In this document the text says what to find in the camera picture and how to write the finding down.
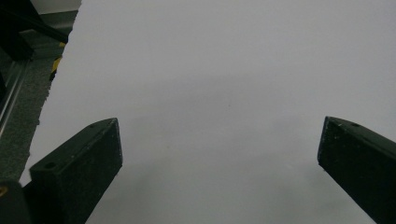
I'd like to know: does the silver metal rail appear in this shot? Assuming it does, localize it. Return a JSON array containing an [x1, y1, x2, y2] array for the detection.
[[0, 59, 31, 138]]

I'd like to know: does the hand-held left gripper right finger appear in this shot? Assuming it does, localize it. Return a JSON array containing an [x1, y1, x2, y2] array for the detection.
[[317, 116, 396, 224]]

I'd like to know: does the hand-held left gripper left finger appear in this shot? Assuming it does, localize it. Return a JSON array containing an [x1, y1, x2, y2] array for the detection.
[[23, 117, 123, 224]]

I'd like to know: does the yellow and black tape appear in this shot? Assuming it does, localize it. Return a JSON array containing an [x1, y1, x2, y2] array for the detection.
[[49, 41, 67, 82]]

